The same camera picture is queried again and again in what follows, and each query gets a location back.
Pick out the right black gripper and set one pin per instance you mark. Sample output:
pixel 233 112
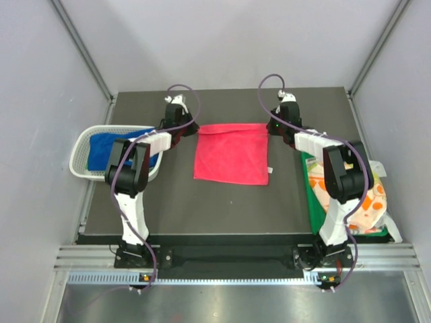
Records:
pixel 271 126

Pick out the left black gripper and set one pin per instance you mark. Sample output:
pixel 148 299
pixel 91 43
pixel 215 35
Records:
pixel 193 127

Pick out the pink microfiber towel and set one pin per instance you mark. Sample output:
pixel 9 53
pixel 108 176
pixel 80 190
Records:
pixel 232 153

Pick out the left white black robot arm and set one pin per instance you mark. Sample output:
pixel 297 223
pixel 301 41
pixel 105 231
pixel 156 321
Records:
pixel 128 169

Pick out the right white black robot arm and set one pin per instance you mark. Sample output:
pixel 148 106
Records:
pixel 347 173

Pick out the blue folded towel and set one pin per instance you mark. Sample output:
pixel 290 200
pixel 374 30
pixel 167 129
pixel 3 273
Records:
pixel 101 145

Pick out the white perforated basket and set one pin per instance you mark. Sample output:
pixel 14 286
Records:
pixel 78 163

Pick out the green plastic tray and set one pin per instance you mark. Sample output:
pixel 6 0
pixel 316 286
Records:
pixel 313 208

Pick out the orange white patterned towel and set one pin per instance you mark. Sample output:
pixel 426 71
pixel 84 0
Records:
pixel 370 205

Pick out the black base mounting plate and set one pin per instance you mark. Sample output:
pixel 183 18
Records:
pixel 168 257

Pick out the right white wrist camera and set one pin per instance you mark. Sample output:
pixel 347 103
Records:
pixel 284 96

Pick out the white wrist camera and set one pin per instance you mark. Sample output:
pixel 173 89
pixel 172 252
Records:
pixel 284 96
pixel 179 100

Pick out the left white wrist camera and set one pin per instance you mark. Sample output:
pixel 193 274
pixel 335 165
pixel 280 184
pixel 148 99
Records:
pixel 179 100

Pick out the white slotted cable duct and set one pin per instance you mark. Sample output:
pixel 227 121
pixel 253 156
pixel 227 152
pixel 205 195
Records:
pixel 141 279

